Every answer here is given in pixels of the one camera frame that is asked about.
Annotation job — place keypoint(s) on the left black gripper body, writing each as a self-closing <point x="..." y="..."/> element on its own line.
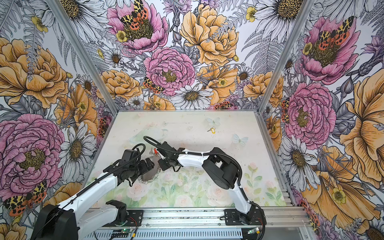
<point x="137" y="170"/>

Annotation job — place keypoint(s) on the coloured tagged keys bunch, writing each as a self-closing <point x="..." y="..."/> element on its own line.
<point x="153" y="152"/>

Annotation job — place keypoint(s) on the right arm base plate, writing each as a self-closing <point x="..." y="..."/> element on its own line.
<point x="233" y="217"/>

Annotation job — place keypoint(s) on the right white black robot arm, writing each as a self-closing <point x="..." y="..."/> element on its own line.
<point x="224" y="171"/>

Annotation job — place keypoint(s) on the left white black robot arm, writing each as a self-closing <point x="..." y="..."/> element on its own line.
<point x="70" y="220"/>

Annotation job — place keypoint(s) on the aluminium front rail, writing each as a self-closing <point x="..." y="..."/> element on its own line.
<point x="176" y="218"/>

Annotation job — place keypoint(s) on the white perforated cable duct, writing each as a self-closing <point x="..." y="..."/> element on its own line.
<point x="168" y="234"/>

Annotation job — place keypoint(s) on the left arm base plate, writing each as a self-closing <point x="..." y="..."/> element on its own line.
<point x="134" y="218"/>

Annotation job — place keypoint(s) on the yellow tagged key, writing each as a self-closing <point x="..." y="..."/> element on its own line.
<point x="212" y="130"/>

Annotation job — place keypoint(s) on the silver metal keyring plate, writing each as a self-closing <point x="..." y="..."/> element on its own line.
<point x="150" y="176"/>

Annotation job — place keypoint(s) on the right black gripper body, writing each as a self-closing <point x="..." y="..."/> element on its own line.
<point x="164" y="163"/>

